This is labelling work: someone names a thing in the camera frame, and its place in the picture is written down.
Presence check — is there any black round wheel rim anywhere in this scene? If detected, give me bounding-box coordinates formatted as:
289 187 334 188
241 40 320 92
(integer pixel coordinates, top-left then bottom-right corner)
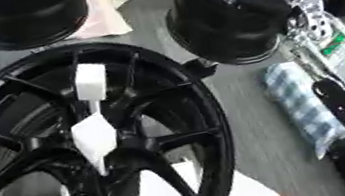
0 0 97 55
160 0 288 78

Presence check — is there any black spoked wheel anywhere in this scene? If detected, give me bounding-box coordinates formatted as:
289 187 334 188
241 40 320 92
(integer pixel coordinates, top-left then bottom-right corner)
0 17 247 196

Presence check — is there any white pin with flat head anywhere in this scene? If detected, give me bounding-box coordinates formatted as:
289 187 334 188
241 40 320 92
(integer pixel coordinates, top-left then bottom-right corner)
68 58 117 119
67 108 128 182

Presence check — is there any small black block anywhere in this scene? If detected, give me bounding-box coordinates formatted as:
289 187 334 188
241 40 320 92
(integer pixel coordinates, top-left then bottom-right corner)
178 53 222 83

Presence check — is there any blue white checked cloth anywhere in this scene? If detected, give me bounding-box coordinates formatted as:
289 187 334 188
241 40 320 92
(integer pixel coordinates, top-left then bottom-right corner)
257 52 345 168

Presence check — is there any pale pink cloth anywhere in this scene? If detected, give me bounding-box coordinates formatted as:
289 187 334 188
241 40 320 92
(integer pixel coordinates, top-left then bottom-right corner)
59 0 139 45

